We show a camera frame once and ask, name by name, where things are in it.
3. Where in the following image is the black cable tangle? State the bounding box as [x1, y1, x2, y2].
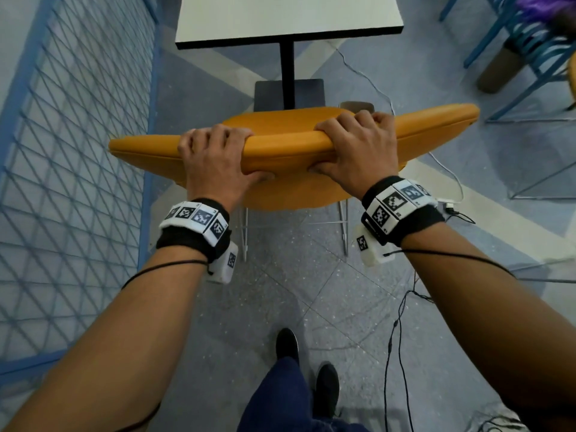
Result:
[382, 269, 435, 432]

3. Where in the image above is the orange upholstered chair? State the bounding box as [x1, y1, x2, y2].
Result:
[107, 102, 481, 262]

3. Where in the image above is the person's left shoe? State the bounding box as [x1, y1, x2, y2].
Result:
[275, 327, 301, 365]

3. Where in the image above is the blue metal chair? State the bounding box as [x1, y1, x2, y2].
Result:
[439, 0, 576, 123]

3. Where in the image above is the person's right leg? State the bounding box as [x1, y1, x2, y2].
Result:
[310, 416, 372, 432]

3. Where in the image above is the person's leg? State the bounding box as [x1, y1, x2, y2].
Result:
[236, 356, 316, 432]
[310, 416, 372, 432]

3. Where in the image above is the white pedestal table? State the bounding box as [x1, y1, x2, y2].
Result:
[174, 0, 404, 112]

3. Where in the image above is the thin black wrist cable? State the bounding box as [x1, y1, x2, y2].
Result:
[115, 259, 213, 432]
[382, 248, 516, 278]

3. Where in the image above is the person's right hand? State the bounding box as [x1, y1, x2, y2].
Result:
[308, 110, 400, 201]

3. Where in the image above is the person's left hand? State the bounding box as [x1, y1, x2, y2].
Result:
[178, 124, 275, 214]

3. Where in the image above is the person's right forearm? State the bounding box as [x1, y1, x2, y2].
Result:
[400, 222, 576, 432]

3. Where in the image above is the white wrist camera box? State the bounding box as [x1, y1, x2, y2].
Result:
[206, 240, 239, 285]
[353, 222, 397, 268]

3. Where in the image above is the person's shoe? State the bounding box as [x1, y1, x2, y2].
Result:
[313, 362, 341, 419]
[275, 327, 301, 365]

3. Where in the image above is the beige waste bin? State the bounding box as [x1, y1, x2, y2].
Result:
[338, 101, 375, 115]

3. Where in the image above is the person's left forearm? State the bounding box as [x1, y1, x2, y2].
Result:
[2, 245, 210, 432]

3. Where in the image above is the brown cylindrical object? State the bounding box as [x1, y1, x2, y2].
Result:
[476, 38, 526, 95]

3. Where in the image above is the blue mesh fence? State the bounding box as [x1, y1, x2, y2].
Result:
[0, 0, 164, 388]

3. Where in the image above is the purple bag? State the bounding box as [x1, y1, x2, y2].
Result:
[516, 0, 576, 24]

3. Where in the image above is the person's left leg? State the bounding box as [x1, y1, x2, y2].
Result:
[236, 356, 316, 432]

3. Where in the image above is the person's right shoe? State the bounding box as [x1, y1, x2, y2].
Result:
[313, 362, 341, 419]

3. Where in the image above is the white floor cable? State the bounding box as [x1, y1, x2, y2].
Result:
[332, 42, 466, 204]

